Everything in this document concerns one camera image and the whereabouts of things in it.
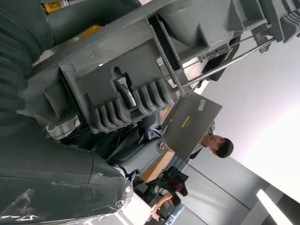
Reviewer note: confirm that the white wall light strip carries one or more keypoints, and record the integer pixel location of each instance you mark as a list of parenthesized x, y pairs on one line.
[(271, 208)]

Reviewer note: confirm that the grey case with yellow mark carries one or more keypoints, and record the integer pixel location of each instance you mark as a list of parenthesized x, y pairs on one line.
[(187, 133)]

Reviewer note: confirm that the person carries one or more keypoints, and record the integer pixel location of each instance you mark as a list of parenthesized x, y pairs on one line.
[(173, 183), (218, 146)]

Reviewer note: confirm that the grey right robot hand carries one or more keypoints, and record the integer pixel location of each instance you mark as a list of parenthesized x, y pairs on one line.
[(47, 174)]

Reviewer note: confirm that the black case with yellow mark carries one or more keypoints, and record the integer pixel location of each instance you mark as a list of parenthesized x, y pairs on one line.
[(222, 65)]

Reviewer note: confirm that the brown cardboard box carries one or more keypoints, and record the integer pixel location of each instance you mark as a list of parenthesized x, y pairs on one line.
[(157, 166)]

